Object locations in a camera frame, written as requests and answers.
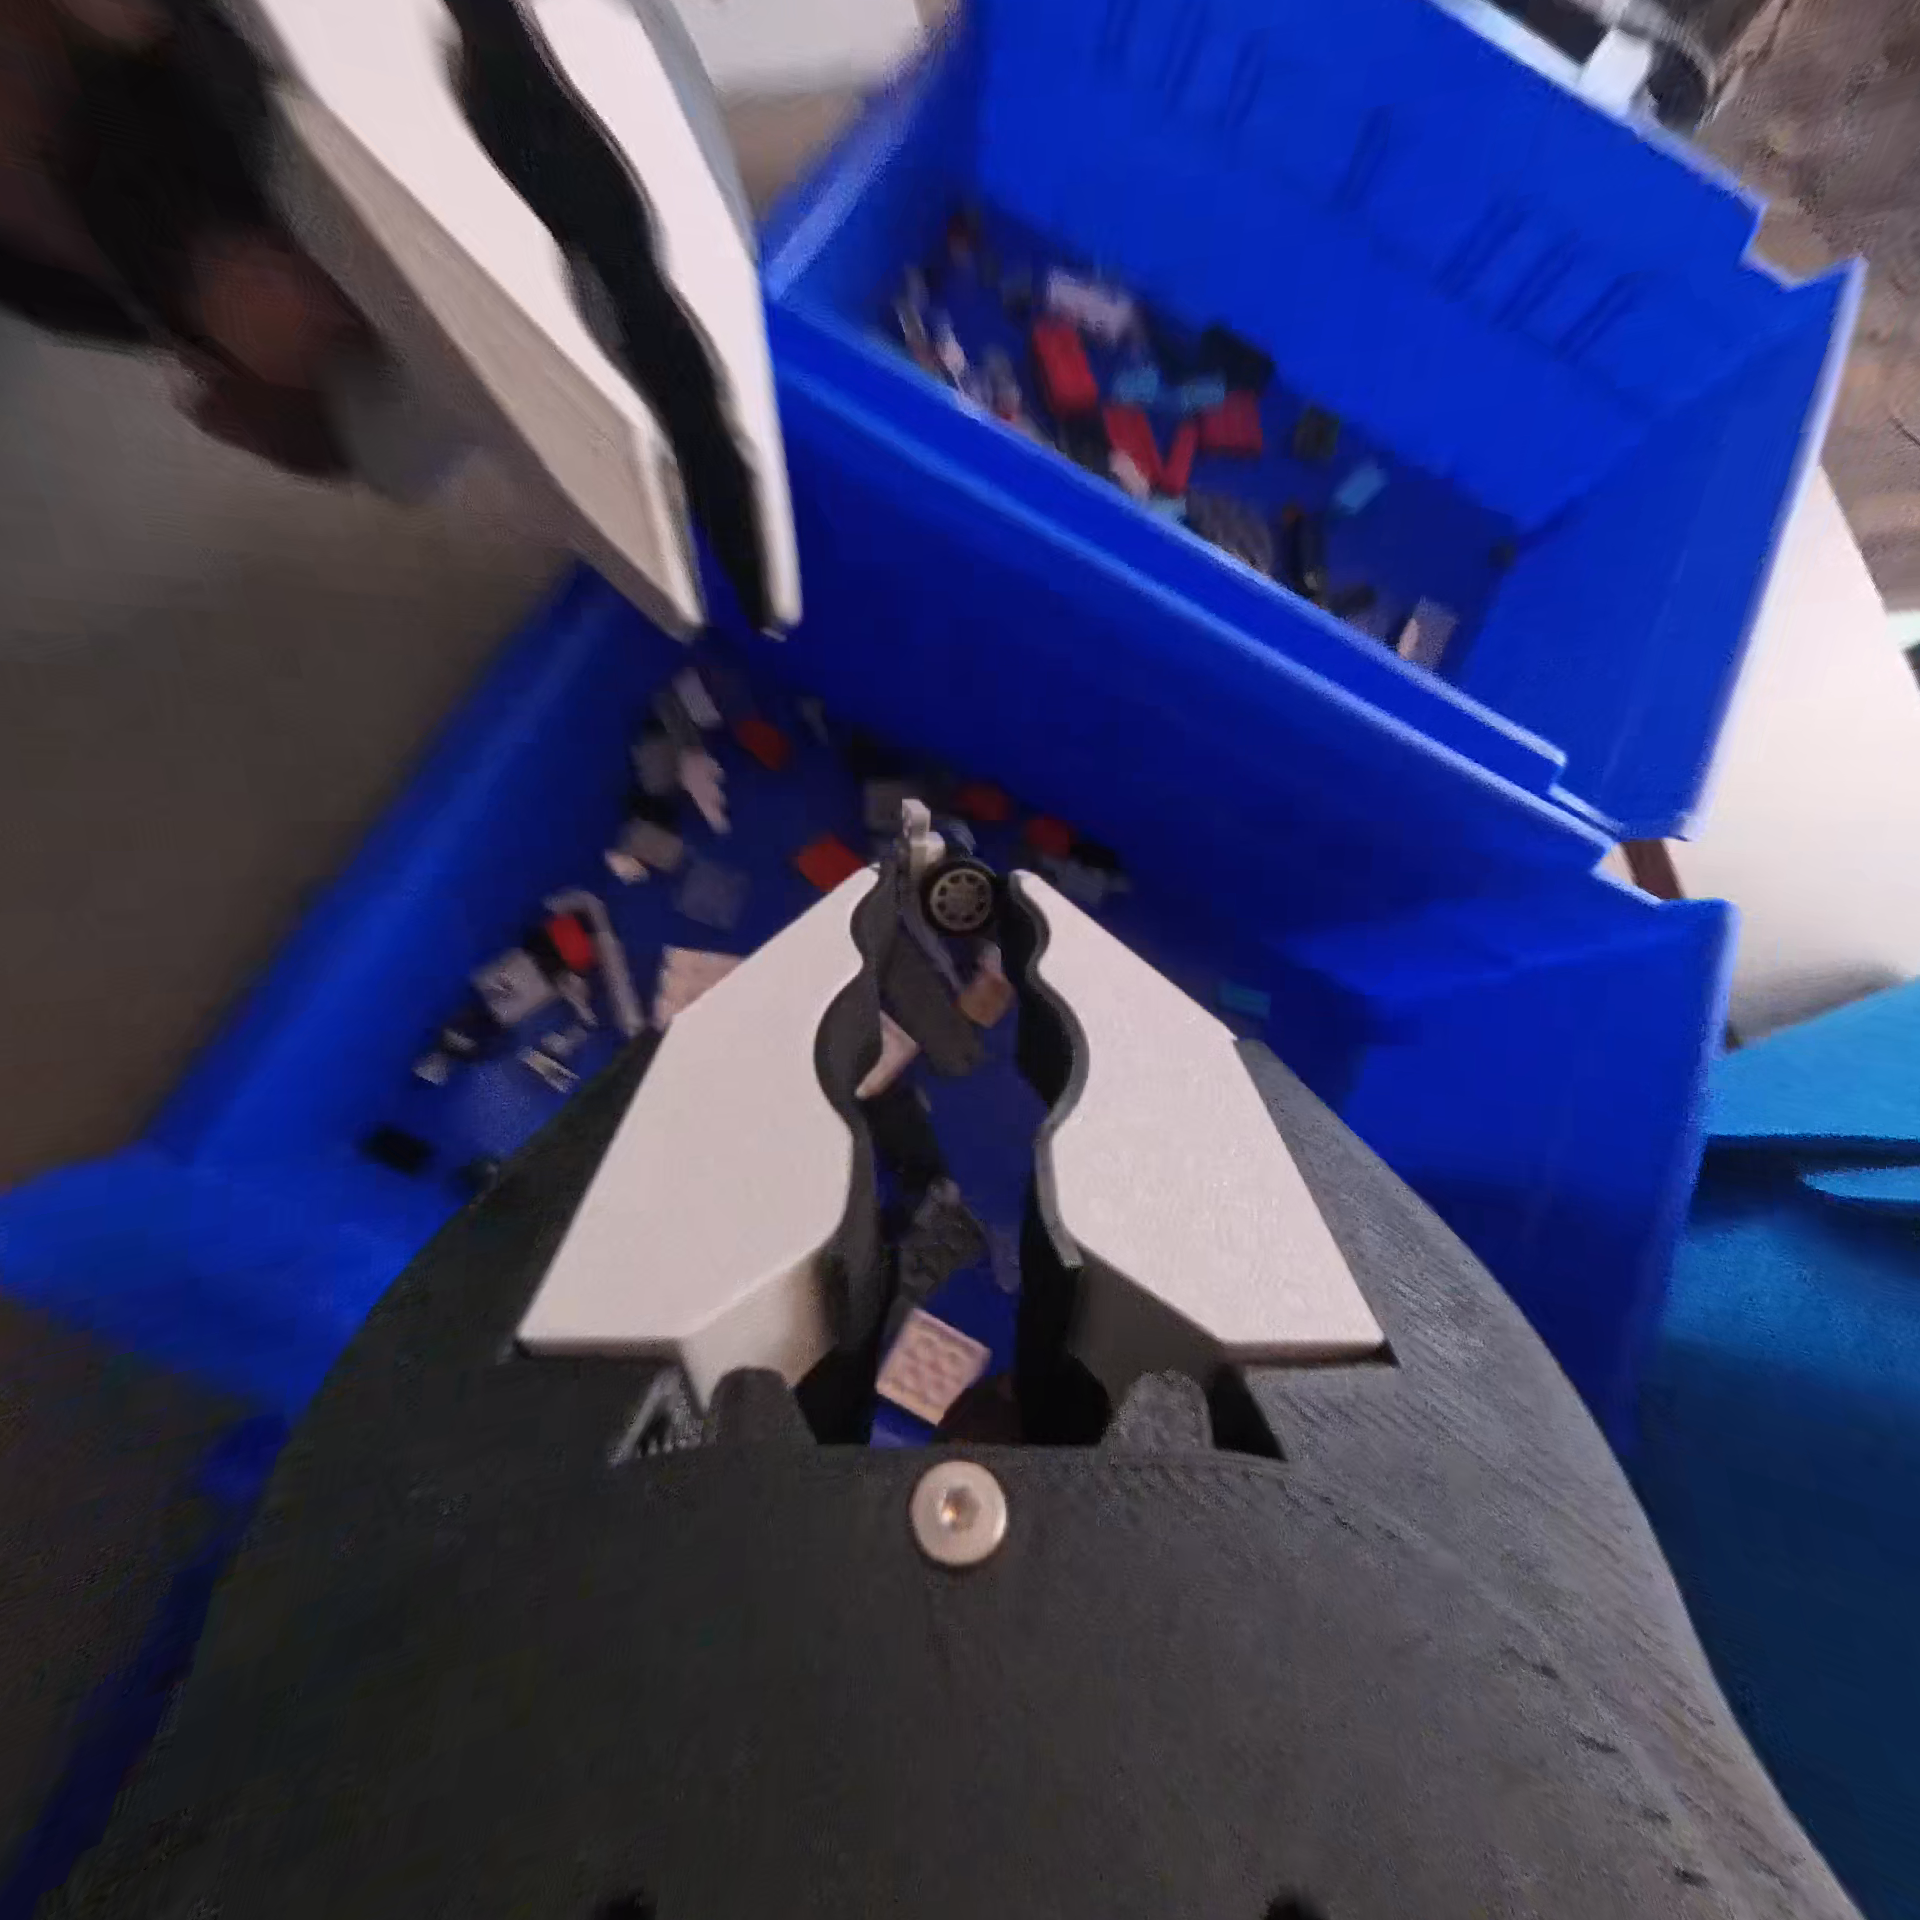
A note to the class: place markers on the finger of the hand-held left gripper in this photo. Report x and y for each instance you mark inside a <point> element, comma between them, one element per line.
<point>480,330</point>
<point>690,224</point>

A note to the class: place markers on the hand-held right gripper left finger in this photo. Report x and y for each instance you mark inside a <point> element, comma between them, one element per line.
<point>704,1170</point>

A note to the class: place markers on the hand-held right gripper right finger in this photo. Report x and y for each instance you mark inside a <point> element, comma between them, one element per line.
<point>1201,1185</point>

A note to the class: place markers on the dark grey toy piece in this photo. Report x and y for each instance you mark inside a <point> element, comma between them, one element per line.
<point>931,1004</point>

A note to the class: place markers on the pile of toy bricks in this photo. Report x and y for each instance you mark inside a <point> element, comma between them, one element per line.
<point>675,885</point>
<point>1185,422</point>

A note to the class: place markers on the black toy wheel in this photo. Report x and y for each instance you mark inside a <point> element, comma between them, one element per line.
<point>960,896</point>

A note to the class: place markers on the light grey toy axle piece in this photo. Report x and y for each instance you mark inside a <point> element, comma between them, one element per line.
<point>913,833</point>

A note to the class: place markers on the blue plastic storage bin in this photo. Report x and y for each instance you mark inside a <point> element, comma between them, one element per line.
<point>89,1769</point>
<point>1350,181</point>
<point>1049,661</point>

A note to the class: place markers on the grey desk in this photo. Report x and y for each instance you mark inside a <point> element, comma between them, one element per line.
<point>225,825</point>

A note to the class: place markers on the person's left hand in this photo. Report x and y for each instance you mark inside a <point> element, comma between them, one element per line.
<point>263,353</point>

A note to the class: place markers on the blue felt bag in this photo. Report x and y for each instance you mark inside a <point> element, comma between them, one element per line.
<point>1769,1500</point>
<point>1828,1079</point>

